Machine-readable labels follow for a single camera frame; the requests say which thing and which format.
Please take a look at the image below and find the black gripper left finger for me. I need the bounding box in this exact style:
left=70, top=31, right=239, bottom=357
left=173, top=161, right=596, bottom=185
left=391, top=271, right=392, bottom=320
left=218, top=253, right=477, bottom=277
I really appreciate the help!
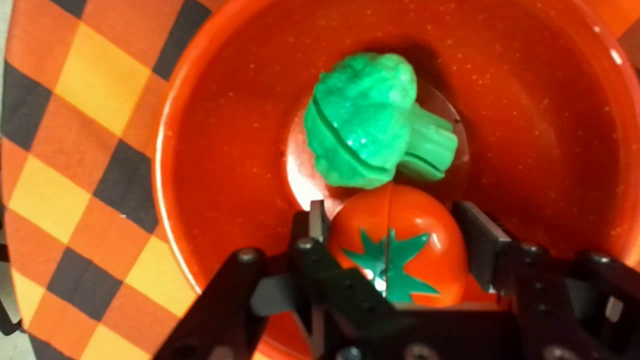
left=154, top=198, right=396, bottom=360

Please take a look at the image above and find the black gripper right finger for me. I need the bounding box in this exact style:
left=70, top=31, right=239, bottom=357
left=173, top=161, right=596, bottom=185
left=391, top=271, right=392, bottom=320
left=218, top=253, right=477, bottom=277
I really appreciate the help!
left=451, top=198, right=640, bottom=360

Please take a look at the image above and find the red toy tomato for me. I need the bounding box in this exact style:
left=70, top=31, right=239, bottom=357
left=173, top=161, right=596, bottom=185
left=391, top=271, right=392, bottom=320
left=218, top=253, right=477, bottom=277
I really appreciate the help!
left=328, top=181, right=501, bottom=309

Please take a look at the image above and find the red plastic bowl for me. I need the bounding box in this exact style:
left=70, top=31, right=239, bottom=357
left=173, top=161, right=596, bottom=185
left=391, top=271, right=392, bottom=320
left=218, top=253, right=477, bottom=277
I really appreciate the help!
left=154, top=0, right=640, bottom=360

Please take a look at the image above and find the green toy broccoli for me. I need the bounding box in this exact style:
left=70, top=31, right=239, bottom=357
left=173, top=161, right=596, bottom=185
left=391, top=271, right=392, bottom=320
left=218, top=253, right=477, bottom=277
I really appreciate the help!
left=303, top=50, right=462, bottom=191

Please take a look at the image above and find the orange black checkered tablecloth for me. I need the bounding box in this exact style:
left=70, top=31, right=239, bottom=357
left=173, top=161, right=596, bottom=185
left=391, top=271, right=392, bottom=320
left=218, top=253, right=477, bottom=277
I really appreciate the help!
left=0, top=0, right=640, bottom=360

